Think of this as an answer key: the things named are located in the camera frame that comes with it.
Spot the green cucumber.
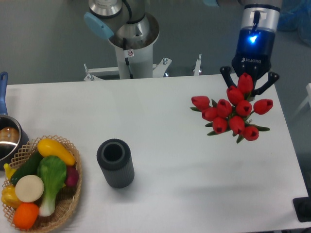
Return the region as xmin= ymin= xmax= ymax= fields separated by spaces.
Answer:
xmin=10 ymin=150 xmax=43 ymax=185

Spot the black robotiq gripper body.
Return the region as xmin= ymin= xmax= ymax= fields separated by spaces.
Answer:
xmin=231 ymin=4 xmax=280 ymax=80

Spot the yellow bell pepper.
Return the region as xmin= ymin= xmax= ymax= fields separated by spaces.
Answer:
xmin=1 ymin=185 xmax=22 ymax=209

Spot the yellow banana tip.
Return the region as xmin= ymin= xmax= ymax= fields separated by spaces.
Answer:
xmin=3 ymin=163 xmax=16 ymax=180

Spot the red tulip bouquet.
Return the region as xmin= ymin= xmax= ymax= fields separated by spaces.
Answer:
xmin=191 ymin=73 xmax=274 ymax=143

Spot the round cream disc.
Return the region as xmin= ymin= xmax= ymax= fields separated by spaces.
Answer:
xmin=15 ymin=175 xmax=44 ymax=202

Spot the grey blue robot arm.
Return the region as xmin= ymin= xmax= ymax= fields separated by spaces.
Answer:
xmin=84 ymin=0 xmax=282 ymax=96

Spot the blue handled saucepan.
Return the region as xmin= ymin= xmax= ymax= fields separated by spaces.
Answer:
xmin=0 ymin=72 xmax=29 ymax=171

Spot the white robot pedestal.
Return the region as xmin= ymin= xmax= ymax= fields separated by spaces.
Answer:
xmin=84 ymin=13 xmax=172 ymax=80

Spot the black device at table edge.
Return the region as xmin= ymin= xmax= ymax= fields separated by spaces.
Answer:
xmin=293 ymin=197 xmax=311 ymax=222

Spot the dark grey ribbed vase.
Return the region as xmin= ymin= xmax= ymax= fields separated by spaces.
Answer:
xmin=97 ymin=139 xmax=135 ymax=188

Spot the yellow squash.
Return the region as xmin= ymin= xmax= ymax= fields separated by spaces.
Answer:
xmin=37 ymin=138 xmax=76 ymax=166

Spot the green bok choy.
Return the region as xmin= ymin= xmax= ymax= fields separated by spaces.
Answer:
xmin=37 ymin=155 xmax=67 ymax=217

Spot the woven wicker basket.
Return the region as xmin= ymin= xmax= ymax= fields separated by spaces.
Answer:
xmin=1 ymin=135 xmax=82 ymax=233

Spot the black pedestal cable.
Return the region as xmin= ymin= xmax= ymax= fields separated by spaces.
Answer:
xmin=122 ymin=37 xmax=134 ymax=79

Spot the white frame at right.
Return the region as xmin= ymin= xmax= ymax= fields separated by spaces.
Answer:
xmin=289 ymin=83 xmax=311 ymax=120

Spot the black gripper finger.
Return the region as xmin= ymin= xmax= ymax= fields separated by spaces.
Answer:
xmin=251 ymin=71 xmax=279 ymax=97
xmin=220 ymin=66 xmax=235 ymax=88

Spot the purple red radish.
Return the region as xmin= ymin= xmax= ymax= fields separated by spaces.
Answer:
xmin=65 ymin=166 xmax=79 ymax=187

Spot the blue plastic bag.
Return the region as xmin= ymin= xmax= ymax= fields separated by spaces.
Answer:
xmin=277 ymin=0 xmax=311 ymax=47

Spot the orange fruit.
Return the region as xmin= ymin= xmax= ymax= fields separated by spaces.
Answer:
xmin=13 ymin=202 xmax=39 ymax=230

